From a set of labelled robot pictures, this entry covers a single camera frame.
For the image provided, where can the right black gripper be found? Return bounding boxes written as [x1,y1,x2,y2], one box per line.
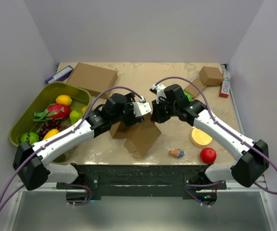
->
[151,96,178,124]

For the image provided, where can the brown cardboard box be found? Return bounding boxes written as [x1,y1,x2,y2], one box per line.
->
[109,113,161,159]

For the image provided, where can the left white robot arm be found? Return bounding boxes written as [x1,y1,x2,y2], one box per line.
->
[13,93,151,191]

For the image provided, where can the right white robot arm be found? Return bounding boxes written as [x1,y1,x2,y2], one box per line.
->
[150,84,269,189]

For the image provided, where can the green flat box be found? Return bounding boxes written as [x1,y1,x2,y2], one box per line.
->
[183,90,193,101]

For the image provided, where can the flat small cardboard box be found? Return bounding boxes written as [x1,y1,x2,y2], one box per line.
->
[184,77,208,98]

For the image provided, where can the large flat cardboard box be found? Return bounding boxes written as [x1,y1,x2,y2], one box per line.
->
[67,63,118,97]

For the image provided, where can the small cardboard cube box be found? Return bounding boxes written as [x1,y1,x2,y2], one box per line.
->
[199,66,224,86]

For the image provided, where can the red white box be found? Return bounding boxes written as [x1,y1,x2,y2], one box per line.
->
[219,70,231,98]

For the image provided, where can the purple white box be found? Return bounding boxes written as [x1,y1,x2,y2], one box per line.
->
[45,65,74,84]

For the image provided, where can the olive green plastic bin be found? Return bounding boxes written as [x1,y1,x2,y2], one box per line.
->
[8,81,95,163]

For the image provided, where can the green pear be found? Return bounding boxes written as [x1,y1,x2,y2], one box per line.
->
[69,110,83,125]

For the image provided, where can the small colourful toy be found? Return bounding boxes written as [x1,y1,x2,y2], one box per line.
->
[169,149,185,158]

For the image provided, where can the yellow lemon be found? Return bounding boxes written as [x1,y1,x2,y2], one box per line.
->
[55,95,72,106]

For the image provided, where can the red apple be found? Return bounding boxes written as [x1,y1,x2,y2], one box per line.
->
[200,147,217,164]

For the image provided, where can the red dragon fruit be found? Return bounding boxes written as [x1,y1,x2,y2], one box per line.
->
[33,103,72,122]

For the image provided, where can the dark purple grapes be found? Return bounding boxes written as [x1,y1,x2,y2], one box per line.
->
[37,119,68,140]

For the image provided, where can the yellow mango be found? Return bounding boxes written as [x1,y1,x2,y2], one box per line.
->
[43,128,59,140]

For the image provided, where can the green round fruit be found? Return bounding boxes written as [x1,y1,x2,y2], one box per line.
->
[20,132,40,144]

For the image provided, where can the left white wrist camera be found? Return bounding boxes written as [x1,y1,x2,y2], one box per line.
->
[132,102,151,118]

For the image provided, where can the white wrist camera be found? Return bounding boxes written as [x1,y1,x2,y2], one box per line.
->
[132,102,151,118]
[150,84,166,102]

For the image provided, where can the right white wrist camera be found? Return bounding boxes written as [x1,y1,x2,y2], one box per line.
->
[150,84,166,102]

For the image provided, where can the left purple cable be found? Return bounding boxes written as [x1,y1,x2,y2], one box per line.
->
[0,86,146,221]

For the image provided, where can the purple cable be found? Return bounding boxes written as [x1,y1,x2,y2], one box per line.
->
[152,76,277,207]
[0,86,146,221]

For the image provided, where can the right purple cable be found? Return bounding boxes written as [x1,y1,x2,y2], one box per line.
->
[152,76,277,207]

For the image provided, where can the black base frame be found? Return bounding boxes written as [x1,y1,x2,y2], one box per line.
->
[56,164,227,205]

